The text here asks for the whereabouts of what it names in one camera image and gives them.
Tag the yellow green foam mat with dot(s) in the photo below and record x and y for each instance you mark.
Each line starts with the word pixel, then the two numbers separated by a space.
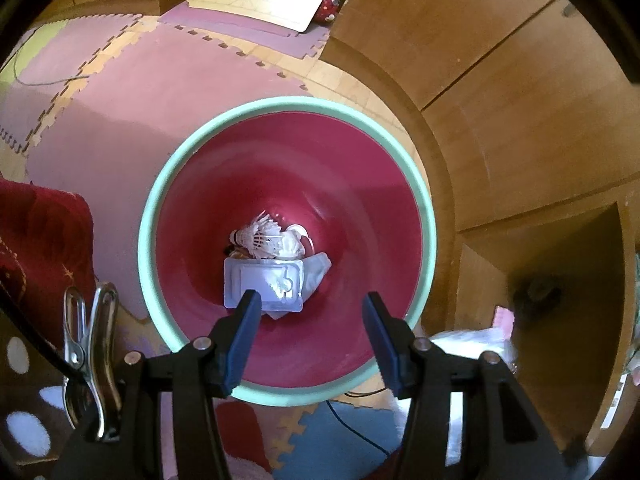
pixel 50 30

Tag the red bucket green rim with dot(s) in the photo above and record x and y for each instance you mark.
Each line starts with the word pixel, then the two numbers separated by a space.
pixel 300 160

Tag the clear plastic wrapper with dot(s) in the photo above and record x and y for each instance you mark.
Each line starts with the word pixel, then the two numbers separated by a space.
pixel 465 342

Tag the wooden wardrobe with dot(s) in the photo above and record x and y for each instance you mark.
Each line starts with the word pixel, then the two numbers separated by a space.
pixel 450 60

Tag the white shuttlecock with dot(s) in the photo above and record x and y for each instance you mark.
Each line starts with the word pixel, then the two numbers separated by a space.
pixel 260 240

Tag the dark red cloth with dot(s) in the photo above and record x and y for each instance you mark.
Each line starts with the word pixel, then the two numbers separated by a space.
pixel 40 240

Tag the pink foam mat tiles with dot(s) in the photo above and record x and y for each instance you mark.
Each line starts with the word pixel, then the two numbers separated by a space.
pixel 150 85

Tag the white mask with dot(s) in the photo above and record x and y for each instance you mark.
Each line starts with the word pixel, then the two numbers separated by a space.
pixel 292 245

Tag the light blue face mask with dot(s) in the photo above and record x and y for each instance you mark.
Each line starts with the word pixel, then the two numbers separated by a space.
pixel 315 270

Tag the white packet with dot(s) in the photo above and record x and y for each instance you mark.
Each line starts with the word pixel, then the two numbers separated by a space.
pixel 265 280

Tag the wooden corner desk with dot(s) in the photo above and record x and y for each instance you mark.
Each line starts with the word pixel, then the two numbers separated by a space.
pixel 560 385

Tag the blue foam mat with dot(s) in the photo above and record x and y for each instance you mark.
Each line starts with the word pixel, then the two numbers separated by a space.
pixel 320 445

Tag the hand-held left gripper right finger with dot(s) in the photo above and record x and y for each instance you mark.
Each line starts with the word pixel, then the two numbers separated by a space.
pixel 387 350

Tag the dark object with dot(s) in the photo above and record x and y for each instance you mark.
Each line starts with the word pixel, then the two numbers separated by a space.
pixel 532 294

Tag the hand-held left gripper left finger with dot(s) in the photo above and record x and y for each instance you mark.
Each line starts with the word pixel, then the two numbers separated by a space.
pixel 242 345

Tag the brown polka dot cloth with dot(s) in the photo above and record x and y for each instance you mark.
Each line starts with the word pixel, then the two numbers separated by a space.
pixel 10 395

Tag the metal spring clip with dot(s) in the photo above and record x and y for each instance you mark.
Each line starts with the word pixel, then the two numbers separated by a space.
pixel 102 350

